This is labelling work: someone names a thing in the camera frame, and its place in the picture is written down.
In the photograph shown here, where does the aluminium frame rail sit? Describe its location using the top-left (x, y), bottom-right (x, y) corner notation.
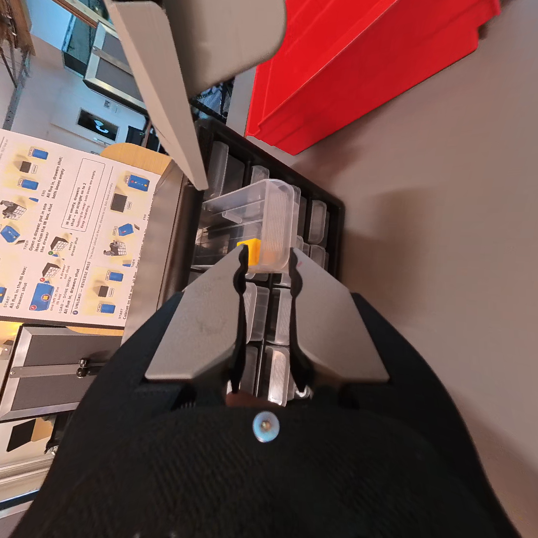
top-left (0, 454), bottom-right (57, 511)

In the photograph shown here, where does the black drawer cabinet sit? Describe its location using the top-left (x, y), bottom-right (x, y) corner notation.
top-left (157, 118), bottom-right (346, 406)

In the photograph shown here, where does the small black box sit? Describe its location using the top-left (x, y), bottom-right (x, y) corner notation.
top-left (6, 419), bottom-right (37, 453)

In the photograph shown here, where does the small yellow cube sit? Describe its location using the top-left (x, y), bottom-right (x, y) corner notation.
top-left (236, 238), bottom-right (260, 267)

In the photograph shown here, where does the metal wire rack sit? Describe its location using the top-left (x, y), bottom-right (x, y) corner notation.
top-left (0, 0), bottom-right (35, 131)

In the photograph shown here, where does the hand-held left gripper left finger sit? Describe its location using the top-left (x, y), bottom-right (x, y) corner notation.
top-left (145, 244), bottom-right (249, 393)

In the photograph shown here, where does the dark phone symbol sign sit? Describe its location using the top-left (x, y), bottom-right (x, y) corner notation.
top-left (76, 108), bottom-right (127, 144)

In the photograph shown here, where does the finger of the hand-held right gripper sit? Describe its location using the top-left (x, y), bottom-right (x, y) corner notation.
top-left (163, 0), bottom-right (288, 92)
top-left (103, 0), bottom-right (209, 191)

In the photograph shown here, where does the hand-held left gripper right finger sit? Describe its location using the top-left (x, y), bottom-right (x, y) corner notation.
top-left (288, 247), bottom-right (390, 391)

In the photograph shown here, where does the single clear plastic drawer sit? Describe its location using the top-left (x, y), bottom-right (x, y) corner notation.
top-left (201, 178), bottom-right (296, 281)

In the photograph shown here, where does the grey metal framed panel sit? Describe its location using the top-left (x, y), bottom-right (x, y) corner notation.
top-left (83, 21), bottom-right (149, 113)
top-left (0, 324), bottom-right (123, 422)

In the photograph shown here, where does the red plastic bin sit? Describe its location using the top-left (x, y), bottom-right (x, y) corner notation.
top-left (245, 0), bottom-right (502, 156)

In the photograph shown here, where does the illustrated instruction poster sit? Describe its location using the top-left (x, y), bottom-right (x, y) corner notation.
top-left (0, 128), bottom-right (163, 328)

